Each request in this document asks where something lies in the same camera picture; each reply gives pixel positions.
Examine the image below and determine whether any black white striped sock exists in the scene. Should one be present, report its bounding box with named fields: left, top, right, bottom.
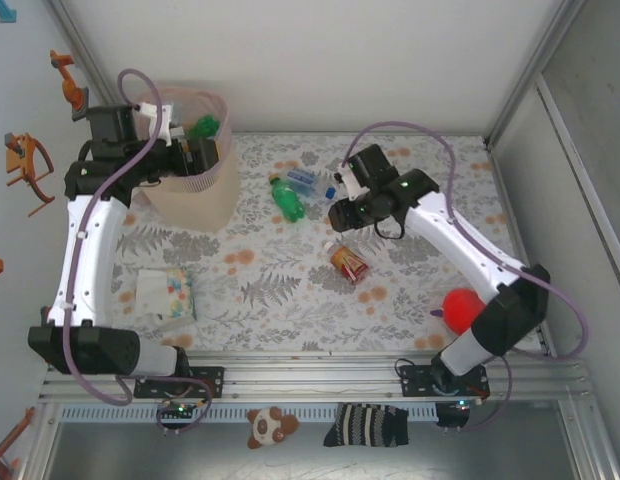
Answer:
left=323, top=402, right=410, bottom=448

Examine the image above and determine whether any white slotted cable duct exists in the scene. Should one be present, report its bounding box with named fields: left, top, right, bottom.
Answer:
left=59, top=403, right=439, bottom=424

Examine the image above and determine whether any aluminium frame side beam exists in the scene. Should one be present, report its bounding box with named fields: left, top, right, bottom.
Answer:
left=537, top=69, right=620, bottom=261

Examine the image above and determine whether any aluminium rail base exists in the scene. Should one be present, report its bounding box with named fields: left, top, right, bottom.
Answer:
left=37, top=349, right=596, bottom=404

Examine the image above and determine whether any orange claw wall sticker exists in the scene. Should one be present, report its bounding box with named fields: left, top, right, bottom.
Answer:
left=3, top=132, right=56, bottom=218

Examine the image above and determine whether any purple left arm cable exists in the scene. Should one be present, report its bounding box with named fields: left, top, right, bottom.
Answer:
left=63, top=69, right=211, bottom=439

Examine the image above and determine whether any tea bottle red yellow label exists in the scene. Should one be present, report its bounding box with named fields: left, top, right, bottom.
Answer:
left=323, top=241, right=371, bottom=286

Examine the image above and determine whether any brown white panda plush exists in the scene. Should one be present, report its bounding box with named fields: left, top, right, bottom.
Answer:
left=245, top=405, right=301, bottom=450

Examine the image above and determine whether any small black controller board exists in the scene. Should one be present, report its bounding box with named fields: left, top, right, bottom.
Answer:
left=156, top=398, right=210, bottom=422
left=436, top=398, right=475, bottom=429

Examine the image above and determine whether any pink mesh bin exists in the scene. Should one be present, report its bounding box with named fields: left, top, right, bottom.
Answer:
left=132, top=85, right=242, bottom=234

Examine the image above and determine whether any aluminium frame post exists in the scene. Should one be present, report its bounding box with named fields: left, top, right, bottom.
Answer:
left=482, top=0, right=590, bottom=151
left=48, top=0, right=111, bottom=109

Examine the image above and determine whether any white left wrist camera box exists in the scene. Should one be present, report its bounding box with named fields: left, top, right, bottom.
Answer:
left=137, top=102, right=186, bottom=142

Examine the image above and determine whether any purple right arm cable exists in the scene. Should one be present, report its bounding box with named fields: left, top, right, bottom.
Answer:
left=342, top=120, right=590, bottom=434

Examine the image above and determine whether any green bottle yellow cap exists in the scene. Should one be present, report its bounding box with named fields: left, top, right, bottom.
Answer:
left=186, top=115, right=220, bottom=141
left=268, top=172, right=307, bottom=222

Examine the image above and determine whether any red plush toy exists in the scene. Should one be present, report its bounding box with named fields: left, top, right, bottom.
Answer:
left=430, top=287, right=489, bottom=335

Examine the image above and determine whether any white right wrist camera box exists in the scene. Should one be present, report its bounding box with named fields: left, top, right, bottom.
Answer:
left=334, top=167, right=365, bottom=200

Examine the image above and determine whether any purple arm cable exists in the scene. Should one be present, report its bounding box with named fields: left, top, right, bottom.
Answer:
left=342, top=120, right=590, bottom=434
left=63, top=69, right=211, bottom=439

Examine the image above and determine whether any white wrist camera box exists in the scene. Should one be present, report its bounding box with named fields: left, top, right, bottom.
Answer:
left=334, top=167, right=365, bottom=200
left=137, top=102, right=186, bottom=142

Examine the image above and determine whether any slim clear bottle blue cap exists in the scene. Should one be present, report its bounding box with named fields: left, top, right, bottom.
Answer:
left=284, top=168, right=338, bottom=200

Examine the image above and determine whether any colourful dotted tissue pack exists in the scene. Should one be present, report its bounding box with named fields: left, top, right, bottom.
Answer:
left=134, top=267, right=199, bottom=331

